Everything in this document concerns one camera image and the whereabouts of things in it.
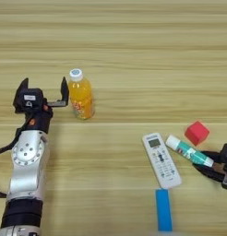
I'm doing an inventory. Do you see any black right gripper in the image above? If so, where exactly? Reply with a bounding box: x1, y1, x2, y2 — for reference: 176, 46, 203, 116
191, 149, 227, 191

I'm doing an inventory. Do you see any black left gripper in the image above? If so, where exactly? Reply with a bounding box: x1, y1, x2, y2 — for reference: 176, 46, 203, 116
17, 76, 70, 135

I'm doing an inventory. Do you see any white green glue stick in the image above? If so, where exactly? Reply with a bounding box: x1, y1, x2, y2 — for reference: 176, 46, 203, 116
164, 134, 216, 169

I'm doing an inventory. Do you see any orange juice bottle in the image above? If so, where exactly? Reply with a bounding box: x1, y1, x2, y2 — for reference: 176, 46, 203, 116
67, 67, 96, 121

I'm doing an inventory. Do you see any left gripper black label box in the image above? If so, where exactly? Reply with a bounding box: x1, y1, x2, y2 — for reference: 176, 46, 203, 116
12, 88, 46, 114

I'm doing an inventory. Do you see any red cube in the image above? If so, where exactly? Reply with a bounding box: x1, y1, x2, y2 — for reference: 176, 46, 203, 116
184, 120, 211, 147

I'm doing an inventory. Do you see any white remote control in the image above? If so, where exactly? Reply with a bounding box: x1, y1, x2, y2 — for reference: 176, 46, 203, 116
141, 132, 183, 190

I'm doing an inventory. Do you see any blue rectangular block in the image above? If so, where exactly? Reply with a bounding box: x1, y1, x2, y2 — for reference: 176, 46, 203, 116
154, 188, 173, 232

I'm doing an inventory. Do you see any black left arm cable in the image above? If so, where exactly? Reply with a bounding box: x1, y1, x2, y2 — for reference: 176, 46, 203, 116
0, 122, 30, 157

